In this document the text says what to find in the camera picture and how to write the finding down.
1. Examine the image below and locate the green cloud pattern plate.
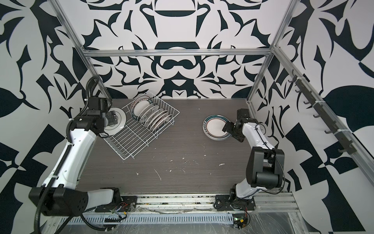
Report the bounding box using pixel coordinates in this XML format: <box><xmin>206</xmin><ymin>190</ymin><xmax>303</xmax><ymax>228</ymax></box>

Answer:
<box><xmin>104</xmin><ymin>107</ymin><xmax>127</xmax><ymax>136</ymax></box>

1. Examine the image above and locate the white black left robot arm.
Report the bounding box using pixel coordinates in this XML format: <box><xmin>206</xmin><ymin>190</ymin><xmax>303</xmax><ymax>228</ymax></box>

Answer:
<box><xmin>29</xmin><ymin>77</ymin><xmax>121</xmax><ymax>217</ymax></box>

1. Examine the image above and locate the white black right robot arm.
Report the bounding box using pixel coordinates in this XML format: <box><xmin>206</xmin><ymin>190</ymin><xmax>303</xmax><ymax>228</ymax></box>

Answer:
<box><xmin>223</xmin><ymin>109</ymin><xmax>285</xmax><ymax>200</ymax></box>

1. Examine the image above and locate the stack of unloaded plates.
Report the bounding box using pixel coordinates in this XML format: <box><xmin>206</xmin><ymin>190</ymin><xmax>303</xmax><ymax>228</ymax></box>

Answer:
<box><xmin>203</xmin><ymin>114</ymin><xmax>231</xmax><ymax>141</ymax></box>

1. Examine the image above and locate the green banner rim plate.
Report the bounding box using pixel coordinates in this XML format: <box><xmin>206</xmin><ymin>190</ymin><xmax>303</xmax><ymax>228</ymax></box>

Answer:
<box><xmin>130</xmin><ymin>95</ymin><xmax>152</xmax><ymax>120</ymax></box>

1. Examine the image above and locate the white wire dish rack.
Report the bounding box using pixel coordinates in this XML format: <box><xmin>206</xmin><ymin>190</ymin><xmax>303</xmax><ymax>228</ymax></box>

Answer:
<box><xmin>104</xmin><ymin>92</ymin><xmax>180</xmax><ymax>160</ymax></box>

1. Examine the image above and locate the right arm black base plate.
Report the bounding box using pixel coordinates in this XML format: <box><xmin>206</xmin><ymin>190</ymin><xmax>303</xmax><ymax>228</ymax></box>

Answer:
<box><xmin>213</xmin><ymin>195</ymin><xmax>256</xmax><ymax>211</ymax></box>

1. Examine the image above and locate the black wall hook rail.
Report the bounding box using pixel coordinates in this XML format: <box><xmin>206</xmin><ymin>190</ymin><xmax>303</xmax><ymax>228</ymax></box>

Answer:
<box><xmin>290</xmin><ymin>73</ymin><xmax>357</xmax><ymax>155</ymax></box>

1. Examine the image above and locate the aluminium cage frame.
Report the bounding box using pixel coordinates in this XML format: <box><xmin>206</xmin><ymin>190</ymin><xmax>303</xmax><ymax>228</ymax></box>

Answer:
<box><xmin>50</xmin><ymin>1</ymin><xmax>374</xmax><ymax>183</ymax></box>

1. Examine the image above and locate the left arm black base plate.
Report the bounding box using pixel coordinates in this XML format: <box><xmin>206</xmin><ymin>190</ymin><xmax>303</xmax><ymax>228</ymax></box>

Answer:
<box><xmin>94</xmin><ymin>196</ymin><xmax>138</xmax><ymax>213</ymax></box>

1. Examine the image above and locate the white slotted cable duct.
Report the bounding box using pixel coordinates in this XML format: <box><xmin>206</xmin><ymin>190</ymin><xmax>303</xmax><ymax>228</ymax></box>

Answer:
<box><xmin>58</xmin><ymin>213</ymin><xmax>234</xmax><ymax>225</ymax></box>

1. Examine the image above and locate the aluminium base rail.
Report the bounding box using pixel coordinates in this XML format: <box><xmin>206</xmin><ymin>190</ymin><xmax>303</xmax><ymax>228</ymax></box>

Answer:
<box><xmin>86</xmin><ymin>193</ymin><xmax>300</xmax><ymax>215</ymax></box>

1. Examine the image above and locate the black corrugated cable conduit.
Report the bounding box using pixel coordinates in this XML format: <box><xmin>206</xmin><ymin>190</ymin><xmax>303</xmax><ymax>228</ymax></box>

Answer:
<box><xmin>33</xmin><ymin>76</ymin><xmax>117</xmax><ymax>234</ymax></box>

